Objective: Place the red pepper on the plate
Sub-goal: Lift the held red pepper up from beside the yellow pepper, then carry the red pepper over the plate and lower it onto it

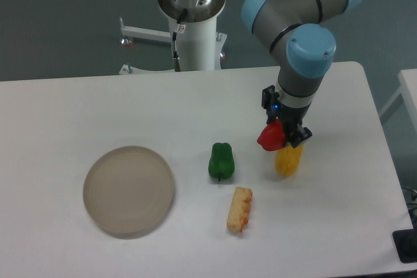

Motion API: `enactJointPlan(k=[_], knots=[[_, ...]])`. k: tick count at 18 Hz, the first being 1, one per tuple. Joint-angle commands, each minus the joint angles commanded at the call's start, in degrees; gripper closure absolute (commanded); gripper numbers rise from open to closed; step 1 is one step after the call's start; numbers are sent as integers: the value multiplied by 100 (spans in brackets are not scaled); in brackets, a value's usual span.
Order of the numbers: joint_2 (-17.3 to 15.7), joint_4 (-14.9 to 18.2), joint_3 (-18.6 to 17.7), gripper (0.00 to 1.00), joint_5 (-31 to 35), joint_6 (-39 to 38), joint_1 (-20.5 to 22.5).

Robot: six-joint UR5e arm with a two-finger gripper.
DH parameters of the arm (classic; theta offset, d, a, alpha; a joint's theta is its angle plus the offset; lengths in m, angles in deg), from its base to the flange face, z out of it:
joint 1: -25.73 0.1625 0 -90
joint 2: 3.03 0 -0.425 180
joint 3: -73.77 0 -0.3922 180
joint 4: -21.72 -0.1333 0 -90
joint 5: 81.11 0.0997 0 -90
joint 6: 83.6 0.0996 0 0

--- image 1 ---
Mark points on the black device at table edge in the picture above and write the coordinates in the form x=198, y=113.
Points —
x=405, y=244

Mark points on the yellow bell pepper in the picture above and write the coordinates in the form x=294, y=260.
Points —
x=288, y=159

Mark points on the beige round plate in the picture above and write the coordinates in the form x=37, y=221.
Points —
x=128, y=191

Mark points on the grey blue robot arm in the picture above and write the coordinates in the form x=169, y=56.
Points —
x=290, y=30

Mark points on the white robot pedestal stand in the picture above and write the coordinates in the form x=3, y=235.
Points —
x=196, y=45

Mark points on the yellow orange toy food piece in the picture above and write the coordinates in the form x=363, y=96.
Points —
x=239, y=211

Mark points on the white side table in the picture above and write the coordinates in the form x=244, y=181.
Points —
x=404, y=94

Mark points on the red bell pepper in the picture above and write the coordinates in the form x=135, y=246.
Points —
x=272, y=137

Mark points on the green bell pepper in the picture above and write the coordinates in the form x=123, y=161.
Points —
x=221, y=164

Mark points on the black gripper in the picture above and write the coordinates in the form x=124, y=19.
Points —
x=290, y=110

